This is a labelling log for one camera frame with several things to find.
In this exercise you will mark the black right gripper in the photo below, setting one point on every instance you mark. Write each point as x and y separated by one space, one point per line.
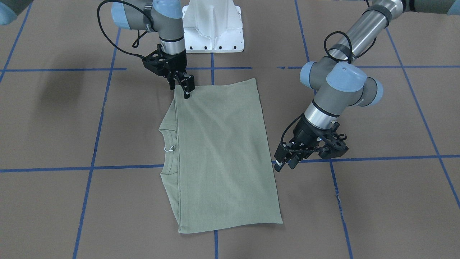
177 63

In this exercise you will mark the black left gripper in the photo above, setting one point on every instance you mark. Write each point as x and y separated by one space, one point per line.
304 133

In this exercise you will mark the sage green long-sleeve shirt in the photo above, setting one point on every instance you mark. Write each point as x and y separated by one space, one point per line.
220 174

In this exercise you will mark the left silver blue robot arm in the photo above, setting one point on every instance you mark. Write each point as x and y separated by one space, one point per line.
339 84

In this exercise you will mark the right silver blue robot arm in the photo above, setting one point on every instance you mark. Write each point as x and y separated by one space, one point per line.
164 17

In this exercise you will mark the white shirt tag loop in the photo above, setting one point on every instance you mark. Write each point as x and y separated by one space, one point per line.
171 148

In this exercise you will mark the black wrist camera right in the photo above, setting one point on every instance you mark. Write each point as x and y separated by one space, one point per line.
155 62

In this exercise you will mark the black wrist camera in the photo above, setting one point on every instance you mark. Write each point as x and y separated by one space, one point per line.
335 145
155 62

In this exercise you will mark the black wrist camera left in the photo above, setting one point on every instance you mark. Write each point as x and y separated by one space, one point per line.
335 145

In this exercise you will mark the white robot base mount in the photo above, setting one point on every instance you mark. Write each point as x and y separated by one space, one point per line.
213 26

